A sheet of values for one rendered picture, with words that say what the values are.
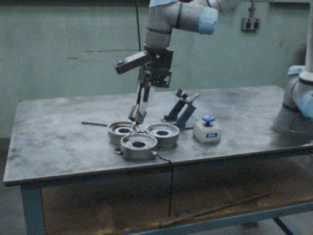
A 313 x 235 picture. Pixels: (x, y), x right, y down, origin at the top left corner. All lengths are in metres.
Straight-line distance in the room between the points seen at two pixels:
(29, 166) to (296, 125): 0.85
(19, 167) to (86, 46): 1.72
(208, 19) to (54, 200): 0.79
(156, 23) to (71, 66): 1.69
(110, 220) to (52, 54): 1.66
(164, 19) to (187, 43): 1.81
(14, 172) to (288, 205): 0.94
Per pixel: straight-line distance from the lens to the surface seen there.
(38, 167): 0.99
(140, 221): 1.18
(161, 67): 1.05
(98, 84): 2.70
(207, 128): 1.12
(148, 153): 0.99
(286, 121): 1.26
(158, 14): 1.00
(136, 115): 1.06
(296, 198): 1.41
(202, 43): 2.85
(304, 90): 1.10
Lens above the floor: 1.30
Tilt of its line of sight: 23 degrees down
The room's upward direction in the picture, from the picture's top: 2 degrees clockwise
